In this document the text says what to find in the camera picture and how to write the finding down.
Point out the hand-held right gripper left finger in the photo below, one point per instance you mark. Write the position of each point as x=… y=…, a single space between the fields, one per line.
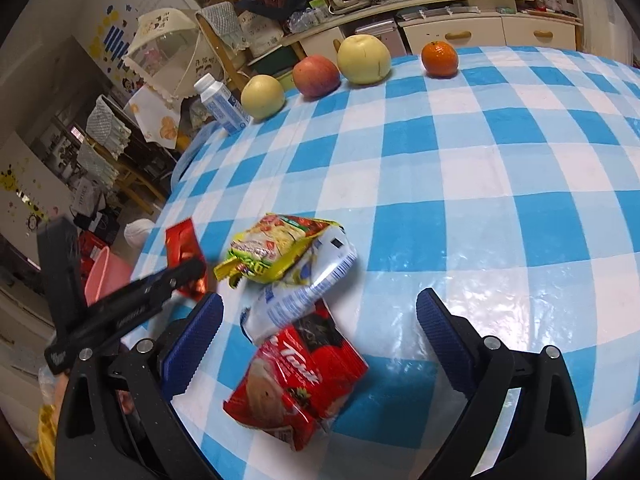
x=195 y=345

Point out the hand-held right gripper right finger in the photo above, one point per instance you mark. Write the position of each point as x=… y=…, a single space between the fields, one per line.
x=445 y=345

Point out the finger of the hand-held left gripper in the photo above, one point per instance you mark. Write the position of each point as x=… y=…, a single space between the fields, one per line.
x=135 y=300
x=60 y=270

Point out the small red orange packet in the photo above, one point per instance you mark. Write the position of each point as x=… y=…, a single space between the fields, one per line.
x=181 y=245

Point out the red snack packet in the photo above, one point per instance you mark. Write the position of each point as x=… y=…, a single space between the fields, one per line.
x=300 y=385

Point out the pink plastic basin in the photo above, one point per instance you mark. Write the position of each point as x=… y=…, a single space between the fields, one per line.
x=105 y=275

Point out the white round object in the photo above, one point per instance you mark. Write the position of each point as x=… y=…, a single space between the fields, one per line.
x=139 y=234

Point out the yellow green noodle packet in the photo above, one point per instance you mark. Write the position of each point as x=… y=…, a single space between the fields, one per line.
x=265 y=250

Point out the white crumpled printed wrapper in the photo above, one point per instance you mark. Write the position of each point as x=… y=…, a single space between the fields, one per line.
x=305 y=290

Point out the chair with grey cover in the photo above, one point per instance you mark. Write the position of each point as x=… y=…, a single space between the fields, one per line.
x=222 y=25
x=107 y=125

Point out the light blue chair back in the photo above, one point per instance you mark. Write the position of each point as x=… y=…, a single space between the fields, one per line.
x=192 y=155

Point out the blue white checked tablecloth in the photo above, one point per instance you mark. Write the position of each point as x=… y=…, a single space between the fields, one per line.
x=450 y=185

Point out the yellow garment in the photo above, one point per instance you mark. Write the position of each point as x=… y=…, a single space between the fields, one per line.
x=46 y=440

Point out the white cloth orange print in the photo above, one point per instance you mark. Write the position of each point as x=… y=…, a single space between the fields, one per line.
x=152 y=115

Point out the white plastic bottle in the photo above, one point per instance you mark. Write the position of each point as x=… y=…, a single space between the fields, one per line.
x=222 y=105

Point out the yellow apple left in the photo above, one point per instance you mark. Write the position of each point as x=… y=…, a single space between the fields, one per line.
x=263 y=97

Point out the cream mesh food cover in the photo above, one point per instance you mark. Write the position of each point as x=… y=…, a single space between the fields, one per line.
x=165 y=45

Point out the orange mandarin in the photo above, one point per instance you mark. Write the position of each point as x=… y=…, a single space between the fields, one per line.
x=439 y=59

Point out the red apple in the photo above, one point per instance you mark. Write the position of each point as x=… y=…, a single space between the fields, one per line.
x=316 y=76

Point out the large yellow apple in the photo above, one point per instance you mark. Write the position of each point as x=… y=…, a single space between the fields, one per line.
x=364 y=59

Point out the giraffe wall sticker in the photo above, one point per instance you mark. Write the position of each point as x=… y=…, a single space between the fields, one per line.
x=22 y=195

